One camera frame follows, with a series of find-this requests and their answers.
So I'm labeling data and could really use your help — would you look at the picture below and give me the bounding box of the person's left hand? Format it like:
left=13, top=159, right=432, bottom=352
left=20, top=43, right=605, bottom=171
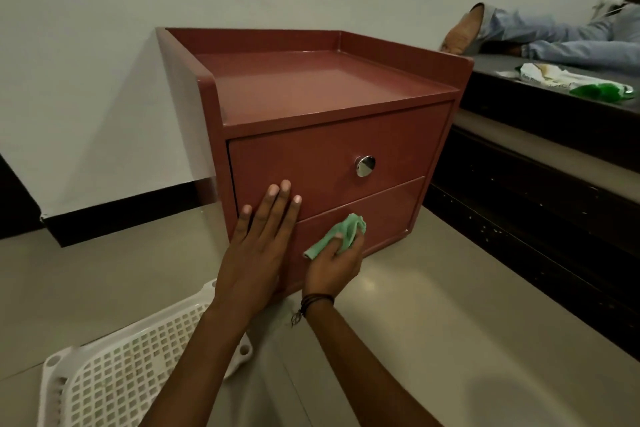
left=209, top=179, right=303, bottom=328

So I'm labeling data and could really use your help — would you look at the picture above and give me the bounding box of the person's right hand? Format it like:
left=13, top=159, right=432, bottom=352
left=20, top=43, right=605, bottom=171
left=302, top=231, right=366, bottom=305

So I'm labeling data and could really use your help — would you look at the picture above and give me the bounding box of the green cleaning cloth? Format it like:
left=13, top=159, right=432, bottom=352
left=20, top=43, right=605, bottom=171
left=302, top=213, right=369, bottom=261

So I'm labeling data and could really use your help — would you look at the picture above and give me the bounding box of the red wooden nightstand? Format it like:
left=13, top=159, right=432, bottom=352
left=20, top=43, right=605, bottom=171
left=155, top=27, right=475, bottom=295

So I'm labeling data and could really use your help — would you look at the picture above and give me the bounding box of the person's right forearm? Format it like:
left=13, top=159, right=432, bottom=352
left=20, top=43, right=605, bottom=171
left=303, top=299, right=443, bottom=427

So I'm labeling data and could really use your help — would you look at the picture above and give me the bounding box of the white green wipes packet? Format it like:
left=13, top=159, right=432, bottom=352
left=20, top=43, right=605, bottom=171
left=495, top=62, right=637, bottom=102

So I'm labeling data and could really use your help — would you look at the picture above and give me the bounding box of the black wrist band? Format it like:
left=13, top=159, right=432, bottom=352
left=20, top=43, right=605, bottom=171
left=289, top=293, right=335, bottom=328

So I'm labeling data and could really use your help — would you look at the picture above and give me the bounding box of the black baseboard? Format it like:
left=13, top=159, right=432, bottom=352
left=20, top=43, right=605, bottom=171
left=39, top=180, right=219, bottom=248

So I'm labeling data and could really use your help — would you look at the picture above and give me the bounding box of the white plastic basket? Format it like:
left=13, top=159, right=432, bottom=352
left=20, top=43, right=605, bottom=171
left=37, top=279, right=253, bottom=427

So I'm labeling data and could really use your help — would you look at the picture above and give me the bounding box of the black door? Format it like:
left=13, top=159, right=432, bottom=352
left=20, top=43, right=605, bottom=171
left=0, top=153, right=46, bottom=241

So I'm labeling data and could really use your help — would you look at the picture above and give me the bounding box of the grey mattress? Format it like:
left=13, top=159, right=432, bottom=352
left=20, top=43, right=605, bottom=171
left=465, top=52, right=640, bottom=115

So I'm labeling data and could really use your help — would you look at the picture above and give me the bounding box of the black bed frame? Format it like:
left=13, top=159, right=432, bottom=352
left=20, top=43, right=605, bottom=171
left=422, top=69, right=640, bottom=362

